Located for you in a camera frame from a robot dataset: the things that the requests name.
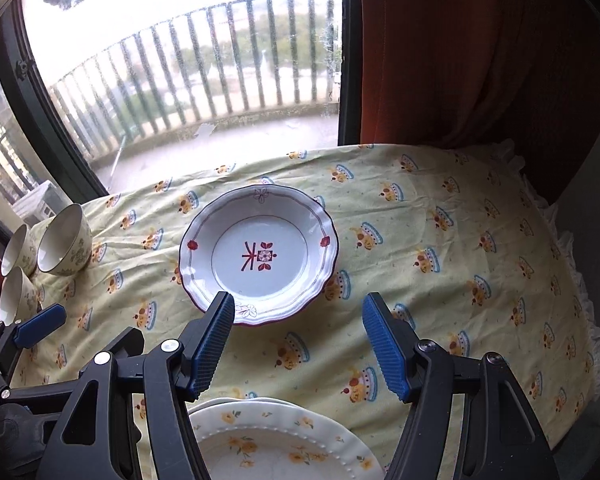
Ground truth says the small leaf bowl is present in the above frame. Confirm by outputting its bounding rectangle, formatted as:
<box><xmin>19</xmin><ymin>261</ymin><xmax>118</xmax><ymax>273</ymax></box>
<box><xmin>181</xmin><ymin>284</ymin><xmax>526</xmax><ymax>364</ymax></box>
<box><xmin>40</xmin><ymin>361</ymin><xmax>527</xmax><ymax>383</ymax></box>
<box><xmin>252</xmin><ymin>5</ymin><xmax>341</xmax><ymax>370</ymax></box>
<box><xmin>1</xmin><ymin>223</ymin><xmax>38</xmax><ymax>278</ymax></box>
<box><xmin>0</xmin><ymin>266</ymin><xmax>40</xmax><ymax>325</ymax></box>

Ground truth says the white outdoor air conditioner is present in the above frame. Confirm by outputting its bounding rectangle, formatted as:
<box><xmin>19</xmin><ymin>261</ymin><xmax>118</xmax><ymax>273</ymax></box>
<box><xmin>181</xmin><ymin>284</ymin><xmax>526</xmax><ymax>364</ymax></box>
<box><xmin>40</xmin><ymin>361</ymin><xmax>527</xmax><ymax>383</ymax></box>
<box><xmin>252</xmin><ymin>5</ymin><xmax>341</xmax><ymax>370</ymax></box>
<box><xmin>12</xmin><ymin>180</ymin><xmax>72</xmax><ymax>226</ymax></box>

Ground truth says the balcony metal railing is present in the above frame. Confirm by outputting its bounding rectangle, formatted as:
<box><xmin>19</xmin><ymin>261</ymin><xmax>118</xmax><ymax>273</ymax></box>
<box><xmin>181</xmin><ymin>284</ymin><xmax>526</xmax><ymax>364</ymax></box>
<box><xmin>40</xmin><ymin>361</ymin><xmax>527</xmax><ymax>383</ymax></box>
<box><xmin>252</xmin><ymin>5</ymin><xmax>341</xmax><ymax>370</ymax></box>
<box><xmin>9</xmin><ymin>0</ymin><xmax>342</xmax><ymax>191</ymax></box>

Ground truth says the far small leaf bowl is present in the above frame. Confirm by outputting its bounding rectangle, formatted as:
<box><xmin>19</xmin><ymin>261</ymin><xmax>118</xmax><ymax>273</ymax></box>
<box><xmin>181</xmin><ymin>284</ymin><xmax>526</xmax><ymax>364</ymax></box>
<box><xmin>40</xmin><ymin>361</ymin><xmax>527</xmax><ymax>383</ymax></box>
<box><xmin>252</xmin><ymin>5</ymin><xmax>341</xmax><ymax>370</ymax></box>
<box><xmin>1</xmin><ymin>223</ymin><xmax>38</xmax><ymax>278</ymax></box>

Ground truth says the red curtain right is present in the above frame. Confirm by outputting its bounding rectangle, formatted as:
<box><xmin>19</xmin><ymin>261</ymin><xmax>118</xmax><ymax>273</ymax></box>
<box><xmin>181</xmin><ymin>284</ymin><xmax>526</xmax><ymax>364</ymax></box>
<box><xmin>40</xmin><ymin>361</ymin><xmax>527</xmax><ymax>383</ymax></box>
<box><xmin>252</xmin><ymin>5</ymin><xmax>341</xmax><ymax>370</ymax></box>
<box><xmin>361</xmin><ymin>0</ymin><xmax>600</xmax><ymax>200</ymax></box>

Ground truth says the near small leaf bowl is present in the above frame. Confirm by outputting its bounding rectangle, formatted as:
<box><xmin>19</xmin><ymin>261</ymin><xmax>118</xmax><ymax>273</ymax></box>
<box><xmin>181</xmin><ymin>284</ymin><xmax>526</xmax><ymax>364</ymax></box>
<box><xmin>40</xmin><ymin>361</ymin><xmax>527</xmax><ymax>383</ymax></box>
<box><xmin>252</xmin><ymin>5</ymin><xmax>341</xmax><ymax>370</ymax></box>
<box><xmin>0</xmin><ymin>266</ymin><xmax>40</xmax><ymax>325</ymax></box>

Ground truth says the yellow patterned tablecloth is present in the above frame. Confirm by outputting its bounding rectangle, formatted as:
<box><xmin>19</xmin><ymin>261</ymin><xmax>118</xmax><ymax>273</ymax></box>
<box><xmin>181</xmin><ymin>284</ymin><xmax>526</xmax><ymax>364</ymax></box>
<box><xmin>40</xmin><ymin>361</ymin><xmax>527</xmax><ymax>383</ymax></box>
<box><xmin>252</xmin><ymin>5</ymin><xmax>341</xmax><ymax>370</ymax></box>
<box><xmin>32</xmin><ymin>145</ymin><xmax>600</xmax><ymax>467</ymax></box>

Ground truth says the small red motif dish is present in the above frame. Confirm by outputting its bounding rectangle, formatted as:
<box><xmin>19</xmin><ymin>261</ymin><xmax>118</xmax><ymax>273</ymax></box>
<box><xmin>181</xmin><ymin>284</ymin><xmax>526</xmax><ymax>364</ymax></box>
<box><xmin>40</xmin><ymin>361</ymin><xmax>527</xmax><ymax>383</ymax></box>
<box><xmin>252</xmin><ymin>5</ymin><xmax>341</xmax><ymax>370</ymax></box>
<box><xmin>178</xmin><ymin>184</ymin><xmax>339</xmax><ymax>326</ymax></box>

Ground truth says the large green leaf bowl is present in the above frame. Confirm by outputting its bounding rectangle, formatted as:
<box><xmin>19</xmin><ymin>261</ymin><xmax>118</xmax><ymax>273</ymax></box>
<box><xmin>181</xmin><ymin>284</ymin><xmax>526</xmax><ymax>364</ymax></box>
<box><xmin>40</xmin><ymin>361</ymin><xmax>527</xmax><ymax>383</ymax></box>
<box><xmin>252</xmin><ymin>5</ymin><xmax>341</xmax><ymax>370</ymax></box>
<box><xmin>36</xmin><ymin>204</ymin><xmax>93</xmax><ymax>276</ymax></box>

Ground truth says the beaded rim floral plate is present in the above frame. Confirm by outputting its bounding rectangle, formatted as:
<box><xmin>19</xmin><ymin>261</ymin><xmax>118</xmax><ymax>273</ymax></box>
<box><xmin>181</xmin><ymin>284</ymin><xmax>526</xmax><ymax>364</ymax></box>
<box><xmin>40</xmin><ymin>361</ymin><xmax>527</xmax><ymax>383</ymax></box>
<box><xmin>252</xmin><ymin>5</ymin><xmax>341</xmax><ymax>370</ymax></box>
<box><xmin>189</xmin><ymin>402</ymin><xmax>385</xmax><ymax>480</ymax></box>

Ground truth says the black window frame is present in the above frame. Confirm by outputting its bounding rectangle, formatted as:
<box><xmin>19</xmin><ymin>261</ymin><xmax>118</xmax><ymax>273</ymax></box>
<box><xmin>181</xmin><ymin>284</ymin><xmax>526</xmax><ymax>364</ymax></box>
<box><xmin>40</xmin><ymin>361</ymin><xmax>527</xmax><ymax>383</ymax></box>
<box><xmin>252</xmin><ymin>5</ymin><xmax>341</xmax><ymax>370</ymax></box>
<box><xmin>0</xmin><ymin>0</ymin><xmax>364</xmax><ymax>241</ymax></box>

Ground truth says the scalloped yellow flower plate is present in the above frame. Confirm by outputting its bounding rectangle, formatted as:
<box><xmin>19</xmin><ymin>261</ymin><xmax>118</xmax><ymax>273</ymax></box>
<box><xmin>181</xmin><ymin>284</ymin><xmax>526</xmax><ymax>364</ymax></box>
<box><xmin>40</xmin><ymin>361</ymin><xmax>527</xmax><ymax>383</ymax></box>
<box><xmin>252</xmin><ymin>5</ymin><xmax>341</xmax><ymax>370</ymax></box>
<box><xmin>187</xmin><ymin>396</ymin><xmax>294</xmax><ymax>415</ymax></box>

